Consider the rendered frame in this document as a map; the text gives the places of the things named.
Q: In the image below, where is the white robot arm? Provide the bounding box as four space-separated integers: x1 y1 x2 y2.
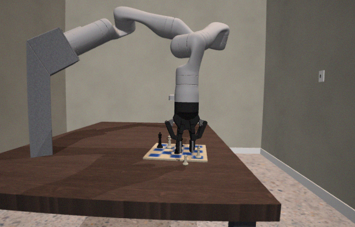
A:
64 7 230 102

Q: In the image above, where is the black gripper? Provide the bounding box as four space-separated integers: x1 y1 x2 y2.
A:
165 102 207 153

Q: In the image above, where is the blue and cream chessboard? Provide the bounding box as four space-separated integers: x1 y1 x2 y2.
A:
143 143 207 163

